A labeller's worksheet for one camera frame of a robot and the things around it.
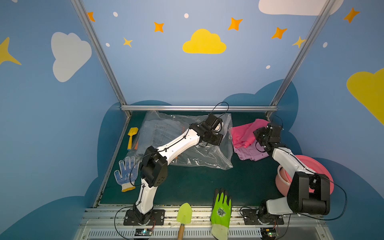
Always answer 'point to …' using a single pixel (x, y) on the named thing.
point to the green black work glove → (220, 216)
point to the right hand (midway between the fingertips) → (257, 128)
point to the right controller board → (269, 232)
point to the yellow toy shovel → (132, 131)
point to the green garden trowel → (184, 217)
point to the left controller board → (143, 232)
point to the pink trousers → (243, 136)
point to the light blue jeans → (156, 133)
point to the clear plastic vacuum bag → (202, 154)
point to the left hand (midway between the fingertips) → (223, 140)
